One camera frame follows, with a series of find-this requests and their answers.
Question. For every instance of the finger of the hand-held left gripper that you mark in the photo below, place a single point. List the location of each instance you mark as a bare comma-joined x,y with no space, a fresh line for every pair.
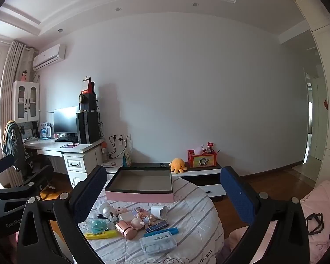
42,176
2,165

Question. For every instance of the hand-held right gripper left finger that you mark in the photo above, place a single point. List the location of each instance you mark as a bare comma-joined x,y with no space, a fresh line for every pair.
89,192

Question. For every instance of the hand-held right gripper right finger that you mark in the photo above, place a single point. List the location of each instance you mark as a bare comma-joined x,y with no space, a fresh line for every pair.
236,195

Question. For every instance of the white round device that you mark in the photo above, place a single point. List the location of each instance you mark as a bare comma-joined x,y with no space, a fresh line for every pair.
104,207

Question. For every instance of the black hair clip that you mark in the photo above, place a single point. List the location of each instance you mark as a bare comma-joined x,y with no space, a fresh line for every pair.
101,216

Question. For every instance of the teal clear container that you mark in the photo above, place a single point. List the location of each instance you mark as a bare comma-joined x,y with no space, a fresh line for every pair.
96,225

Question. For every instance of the clear perfume bottle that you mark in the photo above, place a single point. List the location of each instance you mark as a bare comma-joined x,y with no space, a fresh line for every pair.
112,218

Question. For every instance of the pink block pig toy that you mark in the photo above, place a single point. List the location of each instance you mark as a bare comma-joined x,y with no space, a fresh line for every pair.
122,210

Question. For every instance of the white charger block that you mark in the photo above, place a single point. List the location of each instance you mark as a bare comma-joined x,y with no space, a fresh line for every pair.
125,216

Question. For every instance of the yellow highlighter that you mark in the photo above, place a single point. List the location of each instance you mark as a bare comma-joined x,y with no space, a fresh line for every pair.
101,235

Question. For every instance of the pink storage box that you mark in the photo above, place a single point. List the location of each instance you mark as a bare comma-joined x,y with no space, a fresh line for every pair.
139,196

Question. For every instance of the rose gold cylinder case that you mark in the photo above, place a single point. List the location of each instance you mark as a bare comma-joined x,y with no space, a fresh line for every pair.
125,229

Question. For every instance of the colourful block figure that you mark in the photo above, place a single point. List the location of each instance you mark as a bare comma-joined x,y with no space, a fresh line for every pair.
141,213

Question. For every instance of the baby doll figurine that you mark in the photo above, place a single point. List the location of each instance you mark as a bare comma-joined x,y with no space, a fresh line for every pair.
137,222

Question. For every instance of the white cup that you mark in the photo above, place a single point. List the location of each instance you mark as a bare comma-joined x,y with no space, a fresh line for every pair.
157,211

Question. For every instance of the dark blue small box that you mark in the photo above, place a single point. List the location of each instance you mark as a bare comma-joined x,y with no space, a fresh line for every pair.
156,226

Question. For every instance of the blue highlighter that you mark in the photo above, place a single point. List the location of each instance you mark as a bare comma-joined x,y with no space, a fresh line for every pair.
165,231

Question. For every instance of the clear plastic floss case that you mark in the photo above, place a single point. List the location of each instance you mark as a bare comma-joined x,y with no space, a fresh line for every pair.
158,244

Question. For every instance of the black office chair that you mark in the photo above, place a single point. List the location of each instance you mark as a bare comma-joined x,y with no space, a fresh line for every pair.
30,165

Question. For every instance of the dark jacket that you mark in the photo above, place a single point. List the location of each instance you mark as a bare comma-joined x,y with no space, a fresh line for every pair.
13,140

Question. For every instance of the small pink packet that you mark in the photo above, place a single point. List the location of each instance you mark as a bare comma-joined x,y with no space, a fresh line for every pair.
110,165

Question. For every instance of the black white low cabinet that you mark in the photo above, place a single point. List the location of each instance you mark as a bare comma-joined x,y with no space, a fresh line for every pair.
206,172

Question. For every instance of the pink mouse pad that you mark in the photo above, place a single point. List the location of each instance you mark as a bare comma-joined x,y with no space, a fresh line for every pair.
71,144

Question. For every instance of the black keyboard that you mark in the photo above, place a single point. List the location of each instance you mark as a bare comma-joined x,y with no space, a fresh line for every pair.
66,139

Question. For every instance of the orange-lid bottle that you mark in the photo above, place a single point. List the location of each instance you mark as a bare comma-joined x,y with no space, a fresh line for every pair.
105,150

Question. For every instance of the white desk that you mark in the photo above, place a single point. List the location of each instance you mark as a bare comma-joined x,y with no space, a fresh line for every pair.
79,148

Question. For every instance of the blue white desk box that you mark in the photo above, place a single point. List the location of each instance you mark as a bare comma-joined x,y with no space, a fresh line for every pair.
45,129

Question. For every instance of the red storage box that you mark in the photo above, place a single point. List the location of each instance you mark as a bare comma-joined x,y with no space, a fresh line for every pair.
202,161

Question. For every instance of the blue snack bag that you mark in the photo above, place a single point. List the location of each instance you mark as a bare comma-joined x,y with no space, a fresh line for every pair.
126,159

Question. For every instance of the white striped bed quilt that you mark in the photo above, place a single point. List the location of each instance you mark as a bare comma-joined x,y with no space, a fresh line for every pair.
192,225

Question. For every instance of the small red card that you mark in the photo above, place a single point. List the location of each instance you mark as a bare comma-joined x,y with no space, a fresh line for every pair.
210,145

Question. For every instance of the pink plush toy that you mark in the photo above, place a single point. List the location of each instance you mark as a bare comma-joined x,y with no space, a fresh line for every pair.
199,150

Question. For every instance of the black computer monitor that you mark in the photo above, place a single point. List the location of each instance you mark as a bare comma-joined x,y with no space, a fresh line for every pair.
66,119

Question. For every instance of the black computer tower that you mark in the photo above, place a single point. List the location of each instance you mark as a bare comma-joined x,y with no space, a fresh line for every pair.
88,128

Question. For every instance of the white glass-door cabinet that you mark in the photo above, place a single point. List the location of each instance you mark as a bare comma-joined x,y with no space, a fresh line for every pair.
18,101

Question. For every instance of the yellow octopus plush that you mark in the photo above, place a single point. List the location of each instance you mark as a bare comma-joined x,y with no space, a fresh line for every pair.
177,165

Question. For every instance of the pale pink quilt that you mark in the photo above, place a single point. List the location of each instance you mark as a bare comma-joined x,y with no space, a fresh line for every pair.
319,198

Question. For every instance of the black speaker box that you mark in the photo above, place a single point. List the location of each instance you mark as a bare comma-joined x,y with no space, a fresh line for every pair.
88,101

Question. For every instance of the small doll figure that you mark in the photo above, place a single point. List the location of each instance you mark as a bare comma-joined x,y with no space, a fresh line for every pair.
24,74

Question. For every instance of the red white card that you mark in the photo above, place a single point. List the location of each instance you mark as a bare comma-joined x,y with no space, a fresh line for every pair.
86,84

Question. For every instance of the white door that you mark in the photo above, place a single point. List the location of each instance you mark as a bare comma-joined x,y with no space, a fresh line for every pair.
317,121

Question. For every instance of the white air conditioner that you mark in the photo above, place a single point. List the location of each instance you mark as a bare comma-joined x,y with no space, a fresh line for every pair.
49,57

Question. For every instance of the red door ornament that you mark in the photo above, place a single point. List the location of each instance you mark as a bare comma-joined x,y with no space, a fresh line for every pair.
325,105

